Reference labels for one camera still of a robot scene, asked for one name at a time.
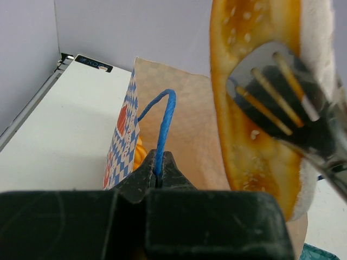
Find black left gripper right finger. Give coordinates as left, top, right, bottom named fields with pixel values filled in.
left=144, top=152, right=295, bottom=259

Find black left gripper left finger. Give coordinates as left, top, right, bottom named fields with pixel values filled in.
left=1, top=151, right=155, bottom=259

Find twisted ring bread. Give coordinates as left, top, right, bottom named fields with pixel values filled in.
left=133, top=137, right=147, bottom=171

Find cream sandwich bread slice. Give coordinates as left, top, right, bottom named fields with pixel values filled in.
left=210, top=1, right=336, bottom=221

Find blue checkered paper bag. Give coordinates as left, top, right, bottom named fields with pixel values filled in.
left=103, top=58, right=309, bottom=258

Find metal tongs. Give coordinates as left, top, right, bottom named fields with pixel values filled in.
left=226, top=41, right=346, bottom=198

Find teal floral tray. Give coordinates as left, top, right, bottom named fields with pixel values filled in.
left=299, top=243, right=340, bottom=260

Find blue table corner label left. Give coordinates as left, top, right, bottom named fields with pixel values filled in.
left=75, top=55, right=113, bottom=73

